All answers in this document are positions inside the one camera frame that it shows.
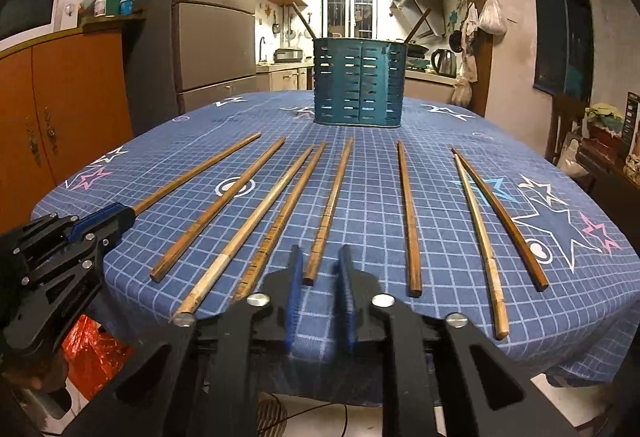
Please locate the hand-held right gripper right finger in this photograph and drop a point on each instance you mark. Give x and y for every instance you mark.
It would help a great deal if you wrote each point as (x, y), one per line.
(346, 297)

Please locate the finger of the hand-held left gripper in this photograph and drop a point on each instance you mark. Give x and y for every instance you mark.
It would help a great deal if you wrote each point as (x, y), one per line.
(65, 287)
(100, 217)

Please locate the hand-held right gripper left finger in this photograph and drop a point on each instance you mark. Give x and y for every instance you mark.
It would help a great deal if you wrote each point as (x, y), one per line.
(296, 297)

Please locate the brown wooden chopstick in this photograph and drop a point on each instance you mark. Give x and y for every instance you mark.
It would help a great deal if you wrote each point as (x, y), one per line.
(200, 172)
(303, 23)
(407, 217)
(330, 212)
(220, 207)
(285, 217)
(418, 24)
(500, 217)

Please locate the teal slotted utensil holder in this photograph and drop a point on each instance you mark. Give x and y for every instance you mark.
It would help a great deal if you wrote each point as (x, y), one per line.
(360, 87)

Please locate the person's left hand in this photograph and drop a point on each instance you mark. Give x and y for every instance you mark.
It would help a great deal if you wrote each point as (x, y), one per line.
(30, 374)

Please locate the red plastic bag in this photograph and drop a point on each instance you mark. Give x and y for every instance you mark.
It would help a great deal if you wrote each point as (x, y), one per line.
(95, 357)

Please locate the blue checked star tablecloth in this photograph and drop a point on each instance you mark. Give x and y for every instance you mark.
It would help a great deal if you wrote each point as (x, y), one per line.
(375, 177)

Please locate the white pill bottle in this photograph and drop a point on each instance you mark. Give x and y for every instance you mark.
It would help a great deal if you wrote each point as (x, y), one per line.
(101, 7)

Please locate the teal lidded cup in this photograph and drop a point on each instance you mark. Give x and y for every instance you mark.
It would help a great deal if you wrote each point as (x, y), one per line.
(127, 6)

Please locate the white microwave oven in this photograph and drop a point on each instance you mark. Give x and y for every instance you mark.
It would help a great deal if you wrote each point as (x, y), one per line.
(30, 7)

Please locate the silver refrigerator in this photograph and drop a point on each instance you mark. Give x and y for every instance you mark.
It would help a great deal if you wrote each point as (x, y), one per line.
(210, 17)

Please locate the kitchen faucet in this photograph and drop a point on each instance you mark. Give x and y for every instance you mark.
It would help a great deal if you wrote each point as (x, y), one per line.
(262, 49)

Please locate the steel electric kettle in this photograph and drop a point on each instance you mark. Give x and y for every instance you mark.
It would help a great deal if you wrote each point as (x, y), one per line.
(444, 63)

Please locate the black wok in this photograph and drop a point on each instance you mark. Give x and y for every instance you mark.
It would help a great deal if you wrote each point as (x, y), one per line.
(417, 49)

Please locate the hanging cloth bags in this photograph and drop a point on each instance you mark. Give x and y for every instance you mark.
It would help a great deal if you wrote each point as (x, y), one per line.
(465, 67)

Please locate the wooden chair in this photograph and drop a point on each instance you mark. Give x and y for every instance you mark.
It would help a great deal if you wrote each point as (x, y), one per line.
(565, 122)

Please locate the barred kitchen window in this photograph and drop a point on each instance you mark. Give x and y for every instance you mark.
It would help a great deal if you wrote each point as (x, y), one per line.
(352, 2)

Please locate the steel range hood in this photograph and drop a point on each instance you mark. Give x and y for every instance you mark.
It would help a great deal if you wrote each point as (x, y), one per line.
(415, 9)

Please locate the potted flowers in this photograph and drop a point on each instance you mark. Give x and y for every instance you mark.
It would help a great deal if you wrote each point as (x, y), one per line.
(605, 117)

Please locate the white hanging plastic bag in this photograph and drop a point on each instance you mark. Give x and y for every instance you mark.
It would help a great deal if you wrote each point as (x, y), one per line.
(492, 17)

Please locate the black printed box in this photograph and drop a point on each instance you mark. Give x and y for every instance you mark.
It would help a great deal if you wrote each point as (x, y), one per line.
(632, 122)

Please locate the dark room window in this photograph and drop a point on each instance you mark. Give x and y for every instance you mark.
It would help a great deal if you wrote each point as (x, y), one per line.
(560, 17)

